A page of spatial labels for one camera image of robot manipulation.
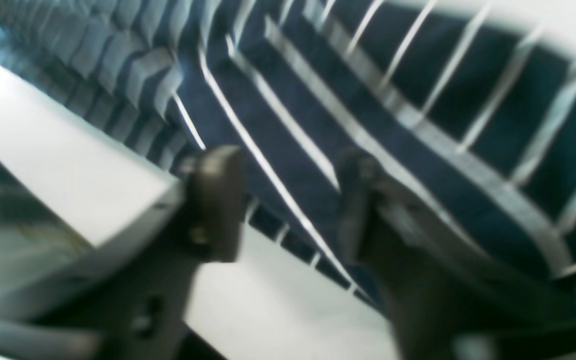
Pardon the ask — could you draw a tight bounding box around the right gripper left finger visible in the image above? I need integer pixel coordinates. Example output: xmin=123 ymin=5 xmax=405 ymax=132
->
xmin=0 ymin=145 xmax=246 ymax=360

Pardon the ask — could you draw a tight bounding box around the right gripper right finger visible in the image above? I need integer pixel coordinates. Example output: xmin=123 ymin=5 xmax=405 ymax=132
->
xmin=335 ymin=148 xmax=576 ymax=360

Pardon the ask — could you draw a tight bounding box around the navy white striped T-shirt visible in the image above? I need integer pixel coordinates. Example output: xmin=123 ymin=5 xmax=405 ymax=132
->
xmin=0 ymin=0 xmax=576 ymax=299

